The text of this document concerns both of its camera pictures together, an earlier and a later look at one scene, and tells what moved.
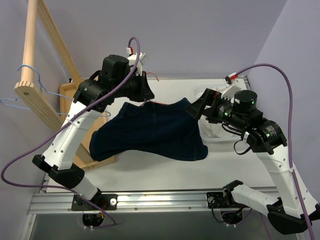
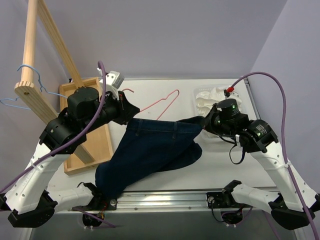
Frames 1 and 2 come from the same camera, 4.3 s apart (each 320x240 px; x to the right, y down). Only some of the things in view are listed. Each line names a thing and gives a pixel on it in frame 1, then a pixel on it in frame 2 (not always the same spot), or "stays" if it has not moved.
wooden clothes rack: (34, 95) stays
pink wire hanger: (158, 80) to (169, 104)
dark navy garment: (167, 126) to (146, 146)
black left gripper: (144, 85) to (122, 105)
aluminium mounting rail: (44, 203) stays
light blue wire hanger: (6, 101) stays
